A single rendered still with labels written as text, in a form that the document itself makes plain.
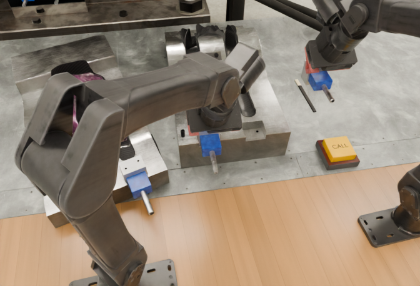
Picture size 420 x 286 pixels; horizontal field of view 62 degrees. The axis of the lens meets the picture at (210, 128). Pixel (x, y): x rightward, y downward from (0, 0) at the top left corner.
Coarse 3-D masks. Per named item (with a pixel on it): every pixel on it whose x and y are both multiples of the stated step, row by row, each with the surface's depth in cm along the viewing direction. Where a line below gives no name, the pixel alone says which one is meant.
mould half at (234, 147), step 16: (176, 32) 112; (192, 32) 112; (224, 32) 112; (240, 32) 99; (256, 32) 99; (176, 48) 95; (208, 48) 95; (256, 48) 96; (256, 80) 93; (256, 96) 89; (272, 96) 89; (256, 112) 84; (272, 112) 84; (176, 128) 81; (272, 128) 81; (288, 128) 81; (192, 144) 78; (224, 144) 80; (240, 144) 81; (256, 144) 82; (272, 144) 83; (192, 160) 82; (208, 160) 83; (224, 160) 84; (240, 160) 86
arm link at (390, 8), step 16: (352, 0) 62; (368, 0) 59; (384, 0) 57; (400, 0) 55; (416, 0) 54; (384, 16) 57; (400, 16) 56; (416, 16) 54; (400, 32) 57; (416, 32) 55
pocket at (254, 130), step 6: (246, 126) 83; (252, 126) 84; (258, 126) 84; (246, 132) 83; (252, 132) 83; (258, 132) 83; (264, 132) 82; (246, 138) 82; (252, 138) 82; (258, 138) 81; (264, 138) 81
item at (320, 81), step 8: (304, 64) 87; (304, 72) 88; (320, 72) 85; (304, 80) 88; (312, 80) 84; (320, 80) 83; (328, 80) 83; (312, 88) 85; (320, 88) 84; (328, 88) 85; (328, 96) 81
